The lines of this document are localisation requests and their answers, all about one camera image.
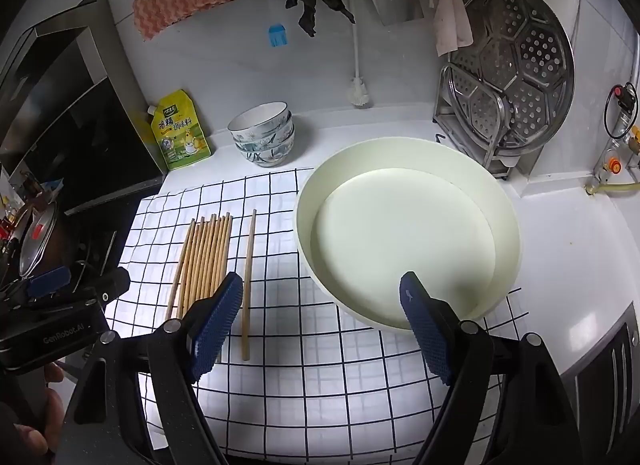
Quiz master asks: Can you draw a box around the white bottle brush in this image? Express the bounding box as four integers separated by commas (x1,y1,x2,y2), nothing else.
346,20,374,109

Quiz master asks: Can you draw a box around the black gas cooktop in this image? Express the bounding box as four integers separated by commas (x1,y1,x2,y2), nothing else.
50,180,163,296

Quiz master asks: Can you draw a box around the metal dish rack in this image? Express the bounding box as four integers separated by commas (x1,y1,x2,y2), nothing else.
432,65,543,180

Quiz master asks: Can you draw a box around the white black checked cloth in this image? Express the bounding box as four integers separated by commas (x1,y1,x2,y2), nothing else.
102,167,531,452

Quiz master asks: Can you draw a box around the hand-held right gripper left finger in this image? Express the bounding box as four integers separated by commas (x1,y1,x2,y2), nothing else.
65,271,244,465

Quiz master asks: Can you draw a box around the dark cabinet front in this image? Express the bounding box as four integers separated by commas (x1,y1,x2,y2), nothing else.
557,305,640,465

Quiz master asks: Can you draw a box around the row of wooden chopsticks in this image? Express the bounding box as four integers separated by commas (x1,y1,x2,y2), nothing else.
165,213,235,322

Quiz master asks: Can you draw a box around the blue silicone brush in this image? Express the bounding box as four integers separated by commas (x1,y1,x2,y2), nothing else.
262,0,288,48

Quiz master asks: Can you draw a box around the beige rag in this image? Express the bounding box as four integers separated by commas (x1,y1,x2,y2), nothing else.
429,0,474,57

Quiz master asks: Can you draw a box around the single bamboo chopstick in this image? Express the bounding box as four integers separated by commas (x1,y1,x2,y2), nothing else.
242,209,257,362

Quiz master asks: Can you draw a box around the person's left hand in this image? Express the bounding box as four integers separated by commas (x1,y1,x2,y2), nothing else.
12,362,67,461

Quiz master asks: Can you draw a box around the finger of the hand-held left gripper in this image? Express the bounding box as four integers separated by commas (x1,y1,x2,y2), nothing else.
0,266,72,307
75,266,132,318

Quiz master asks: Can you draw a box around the black range hood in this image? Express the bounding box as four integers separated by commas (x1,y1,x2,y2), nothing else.
0,0,168,216

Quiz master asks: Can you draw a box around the metal gas pipe with valves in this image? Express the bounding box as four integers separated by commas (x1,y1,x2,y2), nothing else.
585,82,640,196

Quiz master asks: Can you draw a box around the cream oval plate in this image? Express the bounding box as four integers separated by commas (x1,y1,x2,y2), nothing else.
295,136,522,343

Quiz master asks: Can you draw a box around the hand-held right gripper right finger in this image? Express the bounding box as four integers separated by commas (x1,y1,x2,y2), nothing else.
399,271,583,465

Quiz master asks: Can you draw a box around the glass pot lid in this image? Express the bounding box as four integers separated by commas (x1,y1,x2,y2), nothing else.
19,201,60,278

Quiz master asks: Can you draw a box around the floral ceramic bowl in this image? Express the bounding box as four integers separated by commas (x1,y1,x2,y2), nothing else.
227,102,291,143
232,120,295,154
235,135,296,168

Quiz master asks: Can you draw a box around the yellow green seasoning box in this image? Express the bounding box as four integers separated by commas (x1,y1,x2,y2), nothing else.
146,90,213,172

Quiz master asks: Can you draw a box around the yellow hose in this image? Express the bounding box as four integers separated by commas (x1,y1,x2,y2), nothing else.
586,182,640,196

